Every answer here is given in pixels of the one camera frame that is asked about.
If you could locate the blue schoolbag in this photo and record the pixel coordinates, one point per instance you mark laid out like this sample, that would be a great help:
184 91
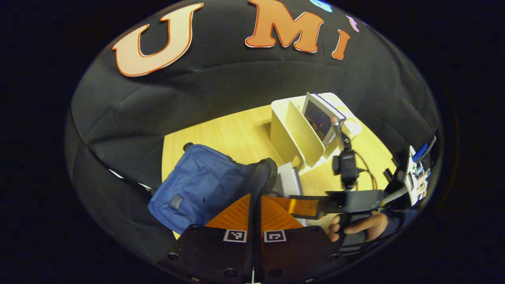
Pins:
201 185

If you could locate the white bookshelf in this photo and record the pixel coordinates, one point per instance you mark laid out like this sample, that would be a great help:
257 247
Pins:
292 130

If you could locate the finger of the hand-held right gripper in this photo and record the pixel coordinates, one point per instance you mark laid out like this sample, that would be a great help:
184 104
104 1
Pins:
305 207

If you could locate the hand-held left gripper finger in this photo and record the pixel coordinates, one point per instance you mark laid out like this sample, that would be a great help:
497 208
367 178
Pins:
259 252
251 252

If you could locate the grey white book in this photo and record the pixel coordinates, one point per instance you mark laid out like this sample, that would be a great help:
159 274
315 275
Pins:
290 179

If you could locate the black table grommet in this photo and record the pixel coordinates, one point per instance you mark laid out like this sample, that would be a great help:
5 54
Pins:
188 146

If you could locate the blue object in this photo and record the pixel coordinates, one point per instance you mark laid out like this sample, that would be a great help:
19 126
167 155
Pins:
420 152

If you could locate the blue-edged book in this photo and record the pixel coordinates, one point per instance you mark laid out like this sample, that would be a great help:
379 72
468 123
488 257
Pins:
319 118

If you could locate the black backdrop cloth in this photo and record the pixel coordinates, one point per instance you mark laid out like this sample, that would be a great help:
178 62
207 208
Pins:
221 86

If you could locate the white electronics board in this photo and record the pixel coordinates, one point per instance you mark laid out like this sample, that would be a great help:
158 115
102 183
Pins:
412 177

